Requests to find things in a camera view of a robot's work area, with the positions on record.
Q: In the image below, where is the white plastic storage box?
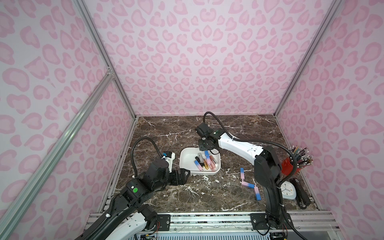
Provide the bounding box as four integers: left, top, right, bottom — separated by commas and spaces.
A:
180, 148, 221, 175

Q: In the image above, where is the black lipstick tube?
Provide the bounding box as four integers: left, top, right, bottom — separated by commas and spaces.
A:
195, 157, 205, 167

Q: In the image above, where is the gold glitter lipstick tube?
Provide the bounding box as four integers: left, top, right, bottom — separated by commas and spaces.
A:
204, 160, 209, 170

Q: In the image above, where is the clear pink lip gloss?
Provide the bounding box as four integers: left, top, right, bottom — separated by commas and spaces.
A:
207, 158, 216, 172

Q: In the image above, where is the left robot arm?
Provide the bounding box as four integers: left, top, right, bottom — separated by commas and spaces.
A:
77, 159, 191, 240

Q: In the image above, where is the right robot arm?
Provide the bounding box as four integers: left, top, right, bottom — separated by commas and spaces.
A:
195, 123, 286, 229

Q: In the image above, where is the red pencil cup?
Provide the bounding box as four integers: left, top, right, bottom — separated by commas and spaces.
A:
282, 157, 294, 176

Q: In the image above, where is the white round alarm clock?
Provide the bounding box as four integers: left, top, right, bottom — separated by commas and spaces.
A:
281, 181, 297, 200

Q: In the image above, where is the bundle of coloured pencils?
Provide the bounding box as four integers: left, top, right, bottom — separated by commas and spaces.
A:
289, 146, 313, 169

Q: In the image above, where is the black stapler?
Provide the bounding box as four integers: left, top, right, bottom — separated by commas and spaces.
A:
290, 179, 311, 210

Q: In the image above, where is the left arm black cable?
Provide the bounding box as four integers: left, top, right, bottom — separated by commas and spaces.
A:
130, 137, 164, 178

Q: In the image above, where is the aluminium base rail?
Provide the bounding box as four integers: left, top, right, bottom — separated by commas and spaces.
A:
86, 210, 343, 240

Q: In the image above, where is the diagonal aluminium frame bar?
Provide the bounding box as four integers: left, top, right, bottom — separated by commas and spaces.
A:
1, 72, 115, 240

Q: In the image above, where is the right aluminium corner post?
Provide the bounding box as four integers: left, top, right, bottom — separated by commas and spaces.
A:
274, 0, 345, 118

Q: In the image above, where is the aluminium corner frame post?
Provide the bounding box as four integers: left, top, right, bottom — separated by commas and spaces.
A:
73, 0, 137, 120

